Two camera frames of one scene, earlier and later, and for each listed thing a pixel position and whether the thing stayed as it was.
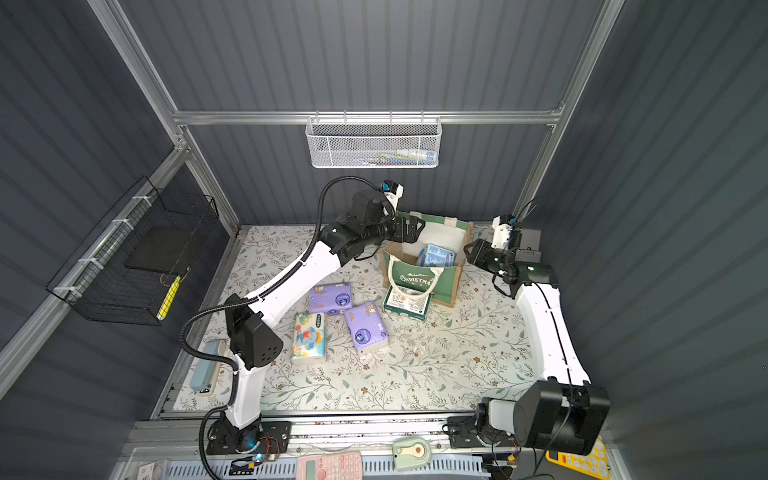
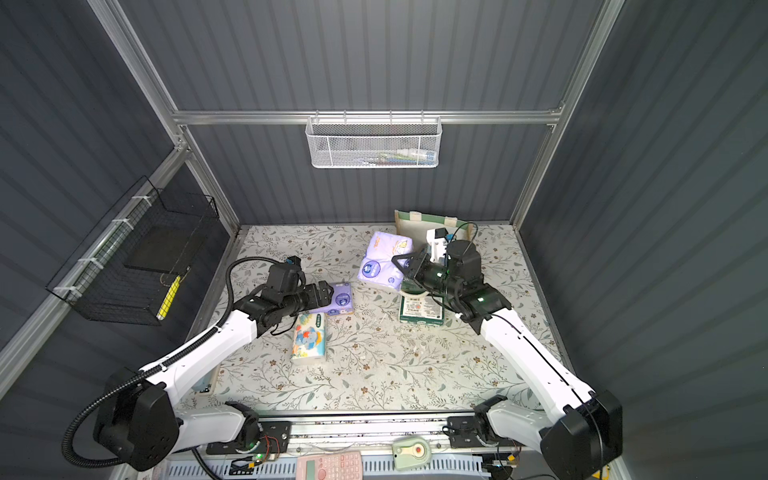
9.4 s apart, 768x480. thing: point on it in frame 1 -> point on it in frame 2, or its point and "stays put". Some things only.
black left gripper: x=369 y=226 -> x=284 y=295
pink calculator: x=336 y=466 stays put
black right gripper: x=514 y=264 -> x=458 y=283
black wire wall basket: x=136 y=263 stays put
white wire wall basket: x=374 y=141 stays put
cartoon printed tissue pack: x=309 y=343 stays put
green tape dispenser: x=410 y=452 stays put
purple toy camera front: x=366 y=327 -> x=376 y=264
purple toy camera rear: x=330 y=298 stays put
